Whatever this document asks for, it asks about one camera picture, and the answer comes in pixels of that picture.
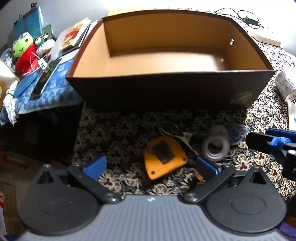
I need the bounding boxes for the small panda plush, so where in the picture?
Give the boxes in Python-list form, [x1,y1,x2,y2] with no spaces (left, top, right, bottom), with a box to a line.
[35,34,56,56]

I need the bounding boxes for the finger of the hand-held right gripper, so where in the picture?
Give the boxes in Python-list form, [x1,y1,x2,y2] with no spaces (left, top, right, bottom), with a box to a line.
[246,128,296,176]

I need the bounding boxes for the blue patterned cloth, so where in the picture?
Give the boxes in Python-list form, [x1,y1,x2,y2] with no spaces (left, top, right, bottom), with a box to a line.
[0,52,84,127]

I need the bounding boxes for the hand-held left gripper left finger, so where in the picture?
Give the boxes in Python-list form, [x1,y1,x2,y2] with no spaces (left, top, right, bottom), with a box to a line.
[31,155,122,204]

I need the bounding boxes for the pine cone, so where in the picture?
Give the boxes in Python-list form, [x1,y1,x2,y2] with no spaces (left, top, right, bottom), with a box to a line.
[188,173,206,186]

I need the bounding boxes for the brown cardboard box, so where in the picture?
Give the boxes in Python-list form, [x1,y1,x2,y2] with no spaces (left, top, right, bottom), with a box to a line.
[66,9,277,109]

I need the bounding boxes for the clear tape roll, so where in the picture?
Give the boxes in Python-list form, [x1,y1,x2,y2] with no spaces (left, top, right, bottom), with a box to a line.
[201,125,230,162]

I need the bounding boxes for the stack of books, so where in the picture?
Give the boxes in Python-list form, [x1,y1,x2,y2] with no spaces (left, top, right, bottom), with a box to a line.
[61,21,99,56]

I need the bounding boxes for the dark bedside table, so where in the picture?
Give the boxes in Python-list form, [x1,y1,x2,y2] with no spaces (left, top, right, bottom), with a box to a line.
[0,102,82,163]

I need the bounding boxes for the white charging cable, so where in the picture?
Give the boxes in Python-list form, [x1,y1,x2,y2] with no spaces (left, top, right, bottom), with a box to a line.
[22,52,50,77]

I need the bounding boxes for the black power adapter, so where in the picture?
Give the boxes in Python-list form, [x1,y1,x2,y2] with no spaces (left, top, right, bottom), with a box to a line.
[245,16,260,26]

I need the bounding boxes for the yellow tape measure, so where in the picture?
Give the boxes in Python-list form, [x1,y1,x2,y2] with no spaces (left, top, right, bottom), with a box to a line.
[144,136,188,181]

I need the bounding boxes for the white blue tube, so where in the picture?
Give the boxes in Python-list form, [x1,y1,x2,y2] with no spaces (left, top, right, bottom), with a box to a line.
[285,93,296,130]

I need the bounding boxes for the cardboard carton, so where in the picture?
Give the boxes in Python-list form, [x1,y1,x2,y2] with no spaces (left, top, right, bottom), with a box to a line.
[0,151,30,234]

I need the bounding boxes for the stack of booklets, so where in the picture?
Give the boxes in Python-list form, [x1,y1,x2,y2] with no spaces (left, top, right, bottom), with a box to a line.
[61,17,92,47]

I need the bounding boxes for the metal clip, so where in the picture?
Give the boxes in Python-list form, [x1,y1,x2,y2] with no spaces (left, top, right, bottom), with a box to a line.
[158,125,200,156]

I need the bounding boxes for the purple cloth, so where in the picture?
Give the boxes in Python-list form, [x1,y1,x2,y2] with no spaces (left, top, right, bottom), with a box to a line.
[277,220,296,240]

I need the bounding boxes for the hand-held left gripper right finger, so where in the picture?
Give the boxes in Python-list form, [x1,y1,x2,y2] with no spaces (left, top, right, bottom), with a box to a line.
[183,156,270,204]

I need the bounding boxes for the green frog plush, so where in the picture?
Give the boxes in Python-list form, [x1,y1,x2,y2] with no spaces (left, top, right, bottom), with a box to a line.
[12,32,38,77]

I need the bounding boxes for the black phone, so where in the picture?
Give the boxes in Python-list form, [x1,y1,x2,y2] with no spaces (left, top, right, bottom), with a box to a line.
[30,58,63,98]

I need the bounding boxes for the black cable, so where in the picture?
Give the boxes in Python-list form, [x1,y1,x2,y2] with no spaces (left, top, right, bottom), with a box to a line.
[215,8,264,29]

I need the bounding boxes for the blue correction tape dispenser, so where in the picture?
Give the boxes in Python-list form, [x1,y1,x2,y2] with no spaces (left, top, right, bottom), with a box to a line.
[225,124,250,146]

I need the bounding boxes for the dark rectangular panel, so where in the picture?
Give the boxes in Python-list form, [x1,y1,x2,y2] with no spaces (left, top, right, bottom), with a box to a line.
[42,24,55,41]

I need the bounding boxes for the white power strip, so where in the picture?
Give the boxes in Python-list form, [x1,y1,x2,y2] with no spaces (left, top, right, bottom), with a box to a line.
[247,27,281,47]

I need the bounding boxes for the clear plastic bag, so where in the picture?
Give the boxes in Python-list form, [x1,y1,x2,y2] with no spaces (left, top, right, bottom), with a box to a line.
[50,30,70,61]

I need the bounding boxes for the white crumpled cloth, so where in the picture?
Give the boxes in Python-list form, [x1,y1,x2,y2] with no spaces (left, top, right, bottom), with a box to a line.
[2,93,19,126]

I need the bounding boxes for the blue notebook with clips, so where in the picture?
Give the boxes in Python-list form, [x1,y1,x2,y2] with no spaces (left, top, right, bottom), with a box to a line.
[13,6,44,39]

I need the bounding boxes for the white label roll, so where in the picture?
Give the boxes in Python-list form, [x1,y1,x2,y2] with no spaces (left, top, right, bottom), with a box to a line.
[275,70,296,100]

